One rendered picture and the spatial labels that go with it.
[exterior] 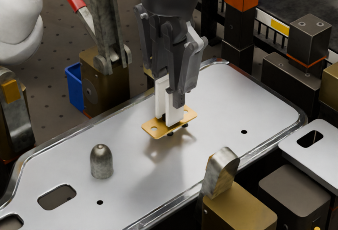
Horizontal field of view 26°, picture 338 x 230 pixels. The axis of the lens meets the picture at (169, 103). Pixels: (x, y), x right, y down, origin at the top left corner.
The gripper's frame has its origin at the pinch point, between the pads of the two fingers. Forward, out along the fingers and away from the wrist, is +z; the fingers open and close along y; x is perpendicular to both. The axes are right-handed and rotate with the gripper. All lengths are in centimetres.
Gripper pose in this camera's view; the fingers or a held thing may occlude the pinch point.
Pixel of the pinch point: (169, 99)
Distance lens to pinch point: 106.8
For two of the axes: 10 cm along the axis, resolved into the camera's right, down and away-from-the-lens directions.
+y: -6.4, -4.9, 5.9
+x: -7.7, 4.1, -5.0
